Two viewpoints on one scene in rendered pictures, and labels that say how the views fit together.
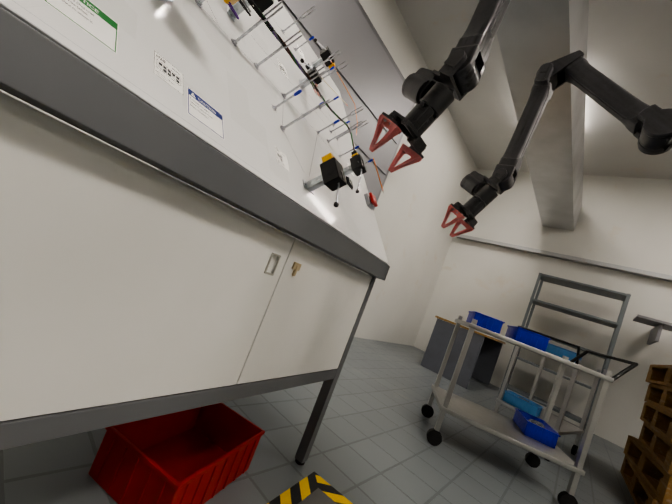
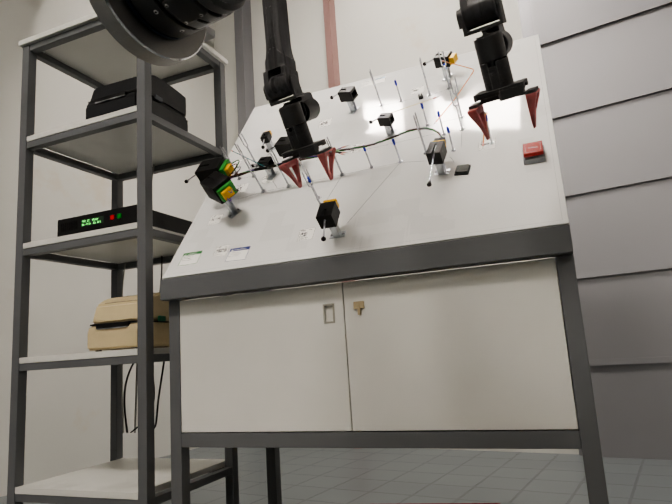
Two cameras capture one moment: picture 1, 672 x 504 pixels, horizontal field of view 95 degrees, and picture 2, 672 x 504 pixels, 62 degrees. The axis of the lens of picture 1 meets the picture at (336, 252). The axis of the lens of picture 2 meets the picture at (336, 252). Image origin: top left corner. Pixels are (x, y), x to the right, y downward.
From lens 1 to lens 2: 1.49 m
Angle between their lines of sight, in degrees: 80
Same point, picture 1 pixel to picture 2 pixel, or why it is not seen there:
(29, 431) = (227, 440)
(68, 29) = (181, 269)
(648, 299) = not seen: outside the picture
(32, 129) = (188, 307)
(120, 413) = (264, 439)
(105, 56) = (191, 268)
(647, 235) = not seen: outside the picture
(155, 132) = (206, 282)
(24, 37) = (168, 282)
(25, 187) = (193, 328)
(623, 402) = not seen: outside the picture
